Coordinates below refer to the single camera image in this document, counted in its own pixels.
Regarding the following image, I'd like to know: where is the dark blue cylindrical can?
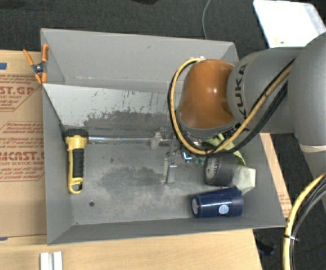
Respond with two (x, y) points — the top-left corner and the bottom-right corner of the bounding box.
(190, 187), (245, 219)

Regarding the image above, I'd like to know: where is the grey duct tape roll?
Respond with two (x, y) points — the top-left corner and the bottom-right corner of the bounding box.
(203, 153), (239, 187)

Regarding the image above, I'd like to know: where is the pale green cloth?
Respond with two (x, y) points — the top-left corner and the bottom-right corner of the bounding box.
(202, 133), (257, 196)

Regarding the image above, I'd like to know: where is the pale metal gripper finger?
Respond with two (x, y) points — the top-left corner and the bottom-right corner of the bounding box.
(150, 132), (164, 151)
(164, 157), (178, 185)

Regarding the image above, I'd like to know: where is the brown cardboard board, red print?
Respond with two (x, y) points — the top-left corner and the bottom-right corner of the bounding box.
(0, 48), (293, 239)

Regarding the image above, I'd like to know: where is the grey metal bin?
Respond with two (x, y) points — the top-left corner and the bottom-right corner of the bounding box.
(40, 28), (288, 246)

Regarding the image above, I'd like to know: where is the yellow and black flashlight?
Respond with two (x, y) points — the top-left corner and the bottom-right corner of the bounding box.
(64, 128), (90, 195)

